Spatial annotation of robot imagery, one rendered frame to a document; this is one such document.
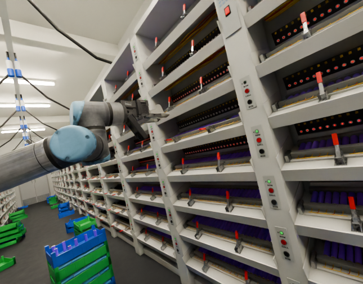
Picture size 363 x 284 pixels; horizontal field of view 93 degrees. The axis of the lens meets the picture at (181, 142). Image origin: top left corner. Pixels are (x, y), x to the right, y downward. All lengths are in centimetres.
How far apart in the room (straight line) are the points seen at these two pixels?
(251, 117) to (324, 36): 30
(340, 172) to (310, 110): 20
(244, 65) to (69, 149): 64
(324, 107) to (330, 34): 20
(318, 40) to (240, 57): 24
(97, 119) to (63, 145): 19
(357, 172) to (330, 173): 6
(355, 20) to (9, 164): 90
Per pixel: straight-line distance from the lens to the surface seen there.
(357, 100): 65
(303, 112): 67
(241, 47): 78
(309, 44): 69
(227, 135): 79
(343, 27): 69
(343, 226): 76
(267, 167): 72
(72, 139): 49
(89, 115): 65
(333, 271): 88
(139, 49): 136
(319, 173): 69
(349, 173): 68
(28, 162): 54
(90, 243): 140
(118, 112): 68
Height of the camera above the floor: 89
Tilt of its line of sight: 2 degrees up
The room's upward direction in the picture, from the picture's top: 13 degrees counter-clockwise
